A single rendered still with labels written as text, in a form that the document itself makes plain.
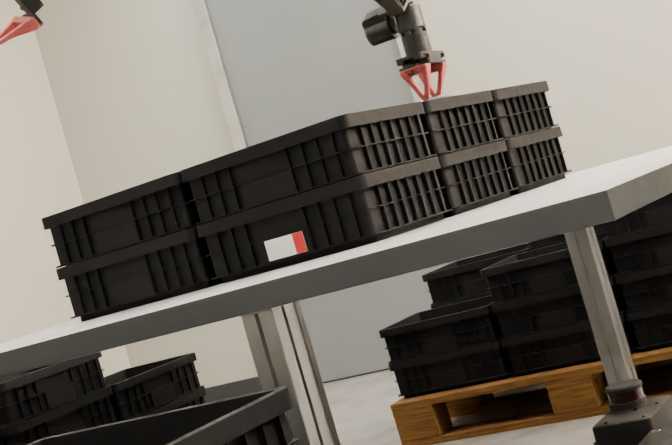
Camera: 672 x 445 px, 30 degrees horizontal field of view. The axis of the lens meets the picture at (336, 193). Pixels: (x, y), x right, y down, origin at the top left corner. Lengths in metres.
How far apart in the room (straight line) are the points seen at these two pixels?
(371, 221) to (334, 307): 3.87
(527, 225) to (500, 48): 3.94
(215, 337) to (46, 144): 1.36
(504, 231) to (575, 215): 0.10
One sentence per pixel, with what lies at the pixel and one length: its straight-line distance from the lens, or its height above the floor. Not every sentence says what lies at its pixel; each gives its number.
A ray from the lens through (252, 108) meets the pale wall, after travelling 6.14.
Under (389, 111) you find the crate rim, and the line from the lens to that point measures 2.31.
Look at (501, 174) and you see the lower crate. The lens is 2.66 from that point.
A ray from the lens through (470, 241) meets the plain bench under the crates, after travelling 1.68.
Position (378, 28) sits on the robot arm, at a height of 1.12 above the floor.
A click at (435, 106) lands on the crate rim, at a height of 0.92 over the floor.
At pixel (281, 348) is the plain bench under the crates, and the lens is 1.92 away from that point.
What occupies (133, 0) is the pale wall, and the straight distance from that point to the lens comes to 6.57.
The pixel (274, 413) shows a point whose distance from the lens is 1.39.
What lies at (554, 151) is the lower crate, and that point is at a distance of 2.91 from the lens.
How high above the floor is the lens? 0.76
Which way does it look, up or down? 1 degrees up
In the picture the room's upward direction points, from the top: 16 degrees counter-clockwise
